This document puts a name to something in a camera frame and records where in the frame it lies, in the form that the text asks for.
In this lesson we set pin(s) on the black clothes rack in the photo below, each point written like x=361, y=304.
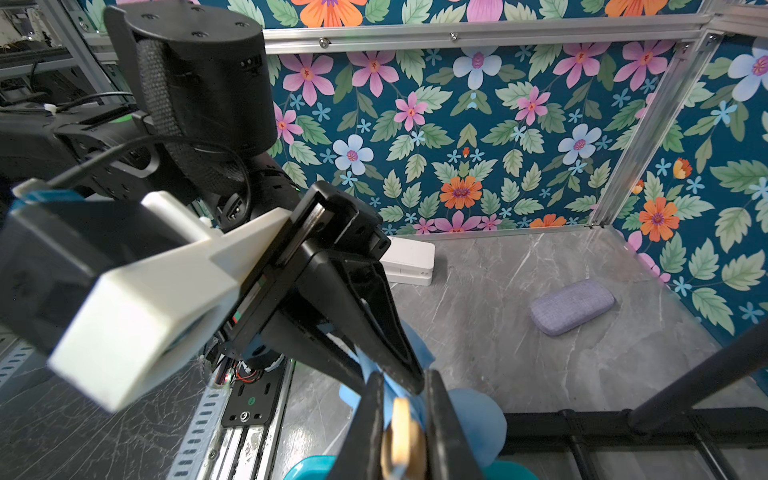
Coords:
x=669, y=419

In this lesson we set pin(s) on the white box on table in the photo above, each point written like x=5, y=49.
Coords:
x=409, y=262

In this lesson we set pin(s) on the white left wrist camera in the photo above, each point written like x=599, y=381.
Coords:
x=119, y=295

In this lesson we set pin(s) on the light blue t-shirt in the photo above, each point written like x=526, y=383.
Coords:
x=481, y=421

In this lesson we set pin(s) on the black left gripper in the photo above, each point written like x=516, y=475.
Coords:
x=324, y=269

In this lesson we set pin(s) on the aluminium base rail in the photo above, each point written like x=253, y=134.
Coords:
x=233, y=432

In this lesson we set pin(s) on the beige wooden clothespin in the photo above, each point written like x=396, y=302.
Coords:
x=403, y=447

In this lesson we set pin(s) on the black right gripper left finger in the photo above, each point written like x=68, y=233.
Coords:
x=359, y=457

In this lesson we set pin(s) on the grey purple cylinder roller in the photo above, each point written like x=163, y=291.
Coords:
x=570, y=307

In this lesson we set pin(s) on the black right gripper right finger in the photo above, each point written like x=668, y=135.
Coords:
x=448, y=452

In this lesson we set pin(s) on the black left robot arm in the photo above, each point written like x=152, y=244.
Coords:
x=205, y=120

